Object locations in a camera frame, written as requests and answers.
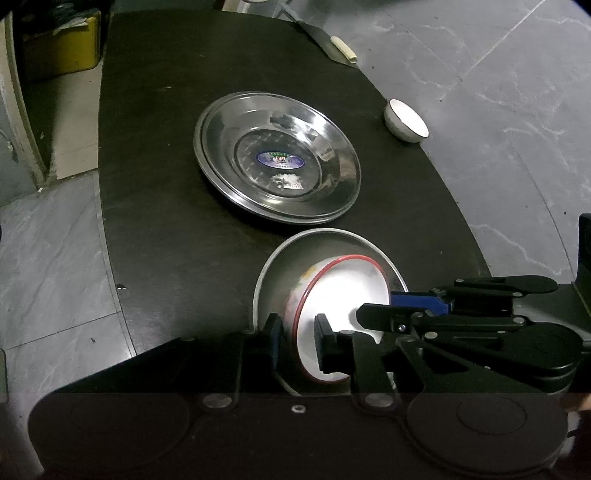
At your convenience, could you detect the cleaver with pale handle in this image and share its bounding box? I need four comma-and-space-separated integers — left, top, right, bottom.
276, 1, 358, 69

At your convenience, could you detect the person's left hand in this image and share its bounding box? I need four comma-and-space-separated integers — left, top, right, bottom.
560, 393, 591, 412

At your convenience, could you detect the deep steel bowl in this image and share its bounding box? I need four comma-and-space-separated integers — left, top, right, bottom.
250, 227, 410, 398

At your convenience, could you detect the white bowl dark rim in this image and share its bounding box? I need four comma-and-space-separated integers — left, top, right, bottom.
384, 98, 430, 143

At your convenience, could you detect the yellow bin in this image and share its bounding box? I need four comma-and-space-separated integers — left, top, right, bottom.
48, 9, 101, 75

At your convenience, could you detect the large steel plate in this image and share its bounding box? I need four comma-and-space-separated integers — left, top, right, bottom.
192, 91, 362, 226

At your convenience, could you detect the white bowl red rim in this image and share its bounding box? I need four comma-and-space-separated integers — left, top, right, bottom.
283, 254, 390, 384

